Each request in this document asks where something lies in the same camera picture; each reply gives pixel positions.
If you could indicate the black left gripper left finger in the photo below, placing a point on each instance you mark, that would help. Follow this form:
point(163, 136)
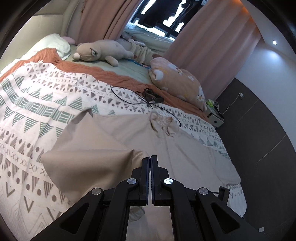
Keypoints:
point(102, 214)

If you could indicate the beige striped plush toy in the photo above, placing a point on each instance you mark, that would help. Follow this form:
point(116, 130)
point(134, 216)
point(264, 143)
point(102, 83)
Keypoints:
point(142, 54)

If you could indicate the patterned white duvet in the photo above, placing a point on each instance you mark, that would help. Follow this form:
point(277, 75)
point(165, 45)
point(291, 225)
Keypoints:
point(39, 98)

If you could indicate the pink curtain right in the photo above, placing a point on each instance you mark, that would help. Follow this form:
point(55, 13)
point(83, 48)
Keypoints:
point(215, 44)

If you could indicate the dark hanging clothes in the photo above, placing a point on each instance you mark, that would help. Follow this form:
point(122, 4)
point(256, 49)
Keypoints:
point(161, 11)

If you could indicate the peach cartoon pillow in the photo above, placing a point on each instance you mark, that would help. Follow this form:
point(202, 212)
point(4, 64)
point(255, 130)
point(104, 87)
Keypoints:
point(177, 82)

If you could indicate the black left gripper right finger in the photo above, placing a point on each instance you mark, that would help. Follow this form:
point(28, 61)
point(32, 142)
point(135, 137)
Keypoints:
point(198, 214)

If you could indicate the white box on floor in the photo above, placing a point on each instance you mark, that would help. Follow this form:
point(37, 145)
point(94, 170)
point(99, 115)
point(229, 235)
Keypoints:
point(214, 117)

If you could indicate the black small device on bed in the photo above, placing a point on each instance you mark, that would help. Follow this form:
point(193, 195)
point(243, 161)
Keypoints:
point(150, 96)

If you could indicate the white pillow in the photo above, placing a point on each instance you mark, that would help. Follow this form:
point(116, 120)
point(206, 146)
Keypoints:
point(54, 41)

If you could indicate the pink curtain left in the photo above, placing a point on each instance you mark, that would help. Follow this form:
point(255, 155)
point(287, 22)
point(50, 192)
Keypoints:
point(105, 19)

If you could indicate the grey plush toy animal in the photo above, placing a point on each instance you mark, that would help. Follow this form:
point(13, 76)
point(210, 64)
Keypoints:
point(102, 50)

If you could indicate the cream upholstered headboard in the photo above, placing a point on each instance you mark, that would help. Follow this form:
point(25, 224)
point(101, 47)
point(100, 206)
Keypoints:
point(53, 18)

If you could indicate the pink curtain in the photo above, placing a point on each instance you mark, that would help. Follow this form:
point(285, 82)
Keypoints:
point(105, 19)
point(215, 44)

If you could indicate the beige large garment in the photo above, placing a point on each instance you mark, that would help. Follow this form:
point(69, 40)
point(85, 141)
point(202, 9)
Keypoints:
point(102, 150)

